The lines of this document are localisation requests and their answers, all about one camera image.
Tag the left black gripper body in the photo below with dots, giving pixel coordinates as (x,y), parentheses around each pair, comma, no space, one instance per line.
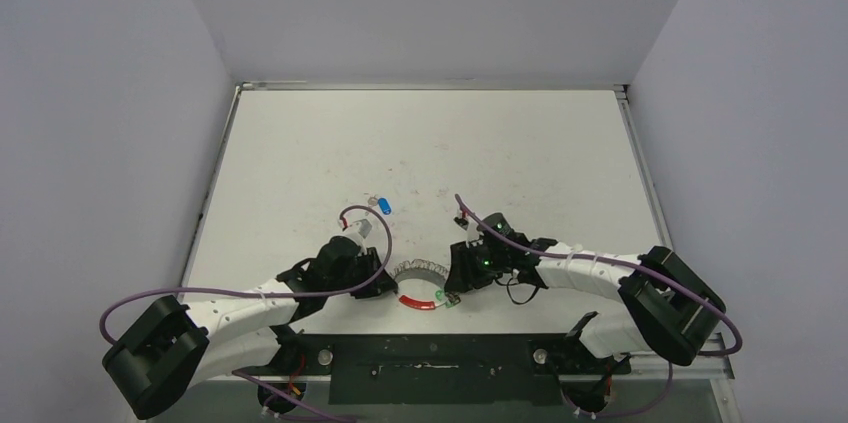
(362,270)

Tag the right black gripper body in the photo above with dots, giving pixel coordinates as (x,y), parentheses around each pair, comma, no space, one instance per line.
(460,269)

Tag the green capped key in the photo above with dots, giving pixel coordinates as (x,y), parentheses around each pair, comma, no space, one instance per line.
(446,299)

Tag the metal keyring with red handle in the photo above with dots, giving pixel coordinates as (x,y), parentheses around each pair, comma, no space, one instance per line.
(417,281)

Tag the blue capped key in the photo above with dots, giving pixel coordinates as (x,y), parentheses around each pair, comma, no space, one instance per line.
(380,203)

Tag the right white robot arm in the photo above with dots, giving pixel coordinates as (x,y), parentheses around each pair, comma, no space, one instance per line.
(670,310)

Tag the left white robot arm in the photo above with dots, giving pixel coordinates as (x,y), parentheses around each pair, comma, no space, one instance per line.
(173,346)

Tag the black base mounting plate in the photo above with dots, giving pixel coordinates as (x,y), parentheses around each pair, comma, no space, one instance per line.
(440,369)

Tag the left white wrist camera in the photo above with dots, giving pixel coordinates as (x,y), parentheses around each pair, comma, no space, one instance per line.
(358,231)

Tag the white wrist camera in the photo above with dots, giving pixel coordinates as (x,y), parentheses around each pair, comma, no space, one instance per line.
(358,231)
(468,225)

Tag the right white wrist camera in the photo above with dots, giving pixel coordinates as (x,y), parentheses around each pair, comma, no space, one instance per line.
(468,225)

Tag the aluminium table frame rail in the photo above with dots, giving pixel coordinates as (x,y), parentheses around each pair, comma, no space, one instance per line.
(426,254)

